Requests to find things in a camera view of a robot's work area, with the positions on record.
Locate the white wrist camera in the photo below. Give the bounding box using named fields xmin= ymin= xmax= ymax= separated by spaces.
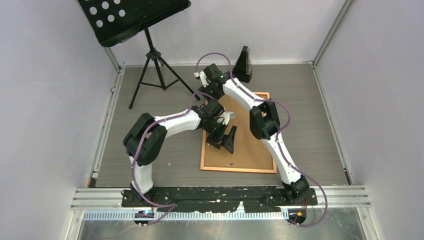
xmin=217 ymin=111 xmax=236 ymax=125
xmin=194 ymin=71 xmax=210 ymax=88

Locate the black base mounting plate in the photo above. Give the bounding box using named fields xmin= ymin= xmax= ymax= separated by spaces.
xmin=121 ymin=186 xmax=318 ymax=213

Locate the white slotted cable duct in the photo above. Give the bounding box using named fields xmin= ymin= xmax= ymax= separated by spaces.
xmin=82 ymin=209 xmax=289 ymax=221

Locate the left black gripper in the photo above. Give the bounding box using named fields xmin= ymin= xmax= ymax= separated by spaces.
xmin=204 ymin=119 xmax=237 ymax=155

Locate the brown cardboard backing board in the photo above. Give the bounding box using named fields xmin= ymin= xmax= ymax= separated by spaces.
xmin=203 ymin=94 xmax=275 ymax=170

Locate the orange wooden picture frame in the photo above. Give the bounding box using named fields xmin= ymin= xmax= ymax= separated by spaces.
xmin=200 ymin=91 xmax=278 ymax=175

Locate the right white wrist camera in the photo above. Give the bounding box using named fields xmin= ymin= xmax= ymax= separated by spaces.
xmin=194 ymin=71 xmax=210 ymax=88

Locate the black metronome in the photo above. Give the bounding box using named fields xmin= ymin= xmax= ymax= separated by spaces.
xmin=232 ymin=45 xmax=253 ymax=83

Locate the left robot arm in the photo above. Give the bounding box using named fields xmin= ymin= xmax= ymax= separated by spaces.
xmin=123 ymin=99 xmax=237 ymax=207

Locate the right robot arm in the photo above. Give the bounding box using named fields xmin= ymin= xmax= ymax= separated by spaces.
xmin=194 ymin=64 xmax=310 ymax=205

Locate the black music stand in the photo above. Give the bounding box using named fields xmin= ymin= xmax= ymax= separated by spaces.
xmin=78 ymin=0 xmax=195 ymax=109

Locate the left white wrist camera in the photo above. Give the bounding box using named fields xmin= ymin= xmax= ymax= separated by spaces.
xmin=217 ymin=111 xmax=236 ymax=125

